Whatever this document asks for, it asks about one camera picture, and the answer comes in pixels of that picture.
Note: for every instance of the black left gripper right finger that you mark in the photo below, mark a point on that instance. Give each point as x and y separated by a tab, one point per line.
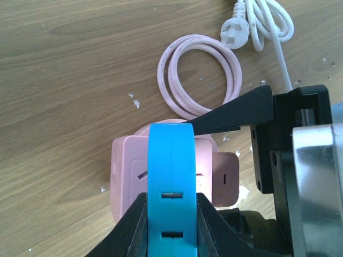
215	237

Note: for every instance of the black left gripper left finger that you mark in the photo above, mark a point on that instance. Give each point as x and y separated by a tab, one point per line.
129	236

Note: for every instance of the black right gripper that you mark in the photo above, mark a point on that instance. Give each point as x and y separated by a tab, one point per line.
297	153

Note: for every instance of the blue square plug adapter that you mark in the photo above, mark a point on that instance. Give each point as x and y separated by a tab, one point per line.
171	191

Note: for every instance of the small pink usb charger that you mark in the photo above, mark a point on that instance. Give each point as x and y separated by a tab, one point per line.
225	179

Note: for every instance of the pink cube socket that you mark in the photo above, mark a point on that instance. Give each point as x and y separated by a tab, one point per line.
129	170

